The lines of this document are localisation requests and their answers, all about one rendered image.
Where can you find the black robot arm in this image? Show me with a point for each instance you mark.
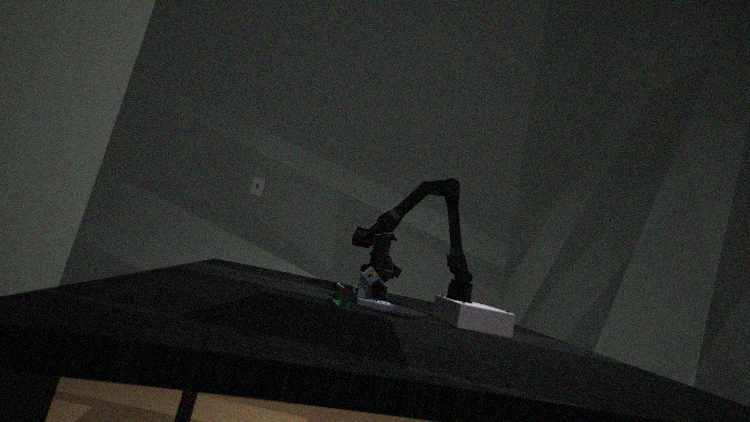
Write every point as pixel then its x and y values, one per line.
pixel 459 289

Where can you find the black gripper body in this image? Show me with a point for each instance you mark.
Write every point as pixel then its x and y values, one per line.
pixel 378 262

